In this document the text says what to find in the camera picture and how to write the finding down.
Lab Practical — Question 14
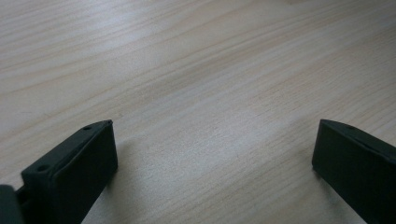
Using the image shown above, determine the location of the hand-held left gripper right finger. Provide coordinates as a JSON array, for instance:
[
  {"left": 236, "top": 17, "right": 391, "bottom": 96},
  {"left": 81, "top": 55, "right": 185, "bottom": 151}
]
[{"left": 311, "top": 119, "right": 396, "bottom": 224}]

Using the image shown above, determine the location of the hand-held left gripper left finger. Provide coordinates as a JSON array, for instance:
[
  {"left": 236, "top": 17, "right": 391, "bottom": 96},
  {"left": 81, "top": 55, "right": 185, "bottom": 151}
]
[{"left": 15, "top": 119, "right": 119, "bottom": 224}]

